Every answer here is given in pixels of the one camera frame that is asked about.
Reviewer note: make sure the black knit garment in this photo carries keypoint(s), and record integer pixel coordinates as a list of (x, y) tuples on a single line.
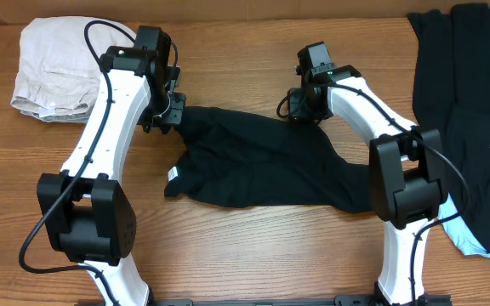
[(466, 127)]

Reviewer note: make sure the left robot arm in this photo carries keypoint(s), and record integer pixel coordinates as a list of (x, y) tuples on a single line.
[(85, 211)]

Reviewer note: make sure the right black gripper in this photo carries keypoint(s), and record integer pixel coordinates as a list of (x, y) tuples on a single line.
[(301, 109)]

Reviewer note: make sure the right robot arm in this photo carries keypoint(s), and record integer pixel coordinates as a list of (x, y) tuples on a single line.
[(406, 173)]

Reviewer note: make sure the grey folded garment under trousers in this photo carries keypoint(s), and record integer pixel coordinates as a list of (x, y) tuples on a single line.
[(49, 115)]

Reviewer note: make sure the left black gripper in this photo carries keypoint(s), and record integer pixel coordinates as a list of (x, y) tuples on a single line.
[(162, 117)]

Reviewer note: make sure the black t-shirt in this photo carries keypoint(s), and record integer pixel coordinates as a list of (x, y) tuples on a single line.
[(236, 159)]

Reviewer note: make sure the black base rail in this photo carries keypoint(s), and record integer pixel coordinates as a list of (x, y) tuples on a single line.
[(262, 302)]

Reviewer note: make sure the beige folded trousers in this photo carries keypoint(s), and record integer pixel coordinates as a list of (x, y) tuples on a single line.
[(56, 69)]

